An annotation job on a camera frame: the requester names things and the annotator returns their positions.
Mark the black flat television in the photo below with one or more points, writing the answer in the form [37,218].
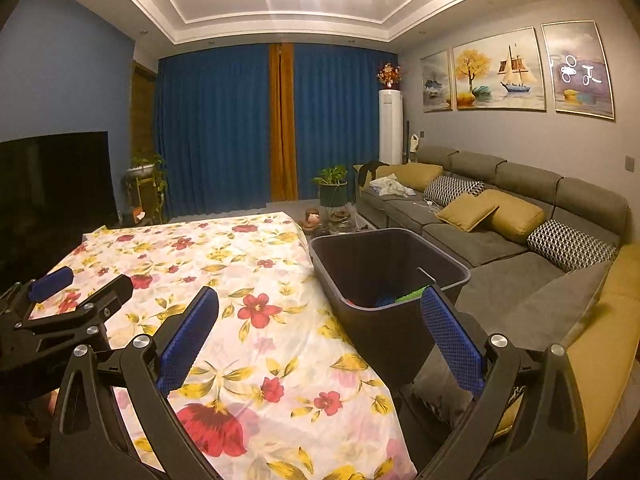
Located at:
[50,185]

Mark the purple abstract painting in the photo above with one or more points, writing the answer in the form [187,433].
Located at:
[577,70]

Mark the grey sectional sofa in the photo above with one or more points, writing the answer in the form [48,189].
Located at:
[500,245]

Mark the grey plastic bin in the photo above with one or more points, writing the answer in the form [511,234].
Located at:
[380,260]

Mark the floral tablecloth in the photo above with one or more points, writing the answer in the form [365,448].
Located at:
[250,270]

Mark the brown slippers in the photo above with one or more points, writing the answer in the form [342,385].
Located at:
[312,218]

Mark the orange curtain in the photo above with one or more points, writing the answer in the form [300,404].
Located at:
[283,120]

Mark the black garment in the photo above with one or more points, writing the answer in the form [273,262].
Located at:
[367,170]

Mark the gold plant stand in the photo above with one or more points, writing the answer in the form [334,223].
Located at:
[145,195]

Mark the blue foam net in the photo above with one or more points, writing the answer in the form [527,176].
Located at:
[387,301]

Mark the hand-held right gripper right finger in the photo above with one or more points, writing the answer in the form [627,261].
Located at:
[450,340]

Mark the white standing air conditioner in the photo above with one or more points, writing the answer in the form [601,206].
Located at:
[391,125]

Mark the blue curtain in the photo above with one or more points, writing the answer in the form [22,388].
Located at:
[215,130]
[345,120]

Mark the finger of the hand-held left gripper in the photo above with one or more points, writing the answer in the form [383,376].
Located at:
[50,278]
[112,292]

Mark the green foam net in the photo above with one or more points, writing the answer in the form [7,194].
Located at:
[410,294]

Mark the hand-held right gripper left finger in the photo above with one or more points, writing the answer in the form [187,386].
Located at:
[190,330]

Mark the small landscape painting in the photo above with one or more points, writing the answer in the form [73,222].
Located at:
[436,80]

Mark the potted plant in green pot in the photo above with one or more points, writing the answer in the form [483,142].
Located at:
[334,192]

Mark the artificial flower bouquet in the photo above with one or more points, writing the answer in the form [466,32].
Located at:
[389,75]

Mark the black white patterned cushion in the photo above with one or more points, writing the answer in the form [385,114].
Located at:
[570,245]
[452,187]

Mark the white clothes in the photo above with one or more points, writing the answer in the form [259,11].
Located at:
[392,185]

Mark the trailing plant in white bowl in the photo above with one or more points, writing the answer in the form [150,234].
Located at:
[140,170]

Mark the yellow cushion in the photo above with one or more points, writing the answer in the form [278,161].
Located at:
[405,175]
[467,210]
[517,215]

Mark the sailboat and tree painting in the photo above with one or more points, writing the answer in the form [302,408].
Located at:
[497,70]

